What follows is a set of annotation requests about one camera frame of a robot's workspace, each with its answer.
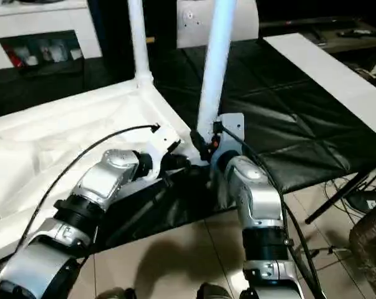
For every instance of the red bottle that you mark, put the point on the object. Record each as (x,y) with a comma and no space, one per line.
(16,59)

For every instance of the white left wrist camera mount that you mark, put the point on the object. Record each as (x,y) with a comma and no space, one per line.
(162,143)

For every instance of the black box with gold label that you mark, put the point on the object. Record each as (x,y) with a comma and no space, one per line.
(116,31)

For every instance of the black remote control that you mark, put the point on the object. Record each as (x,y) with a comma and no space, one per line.
(356,32)

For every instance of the dark low table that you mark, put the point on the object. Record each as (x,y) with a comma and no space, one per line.
(337,43)

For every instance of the dark robot foot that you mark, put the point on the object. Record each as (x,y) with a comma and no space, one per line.
(117,294)
(214,292)

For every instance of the white plastic table leg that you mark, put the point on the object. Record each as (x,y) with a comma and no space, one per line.
(139,37)
(217,62)

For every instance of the dark robot left foot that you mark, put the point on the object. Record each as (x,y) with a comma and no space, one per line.
(117,294)

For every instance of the black floor device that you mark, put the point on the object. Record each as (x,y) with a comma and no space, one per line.
(365,202)

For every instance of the black work mat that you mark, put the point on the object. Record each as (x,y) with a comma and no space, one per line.
(284,102)

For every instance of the white flat board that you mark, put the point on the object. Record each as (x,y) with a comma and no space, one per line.
(331,68)

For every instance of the white glass-door cabinet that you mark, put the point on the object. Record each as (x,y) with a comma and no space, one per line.
(35,18)

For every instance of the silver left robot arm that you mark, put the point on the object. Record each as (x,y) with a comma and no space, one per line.
(103,177)

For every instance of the brown woven stool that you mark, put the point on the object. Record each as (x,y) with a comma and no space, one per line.
(370,249)

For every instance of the white plastic table top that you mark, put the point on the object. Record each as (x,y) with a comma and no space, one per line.
(50,130)

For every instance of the dark robot right foot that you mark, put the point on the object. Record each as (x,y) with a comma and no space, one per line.
(214,292)

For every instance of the black stand leg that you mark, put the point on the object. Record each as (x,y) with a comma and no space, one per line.
(337,201)

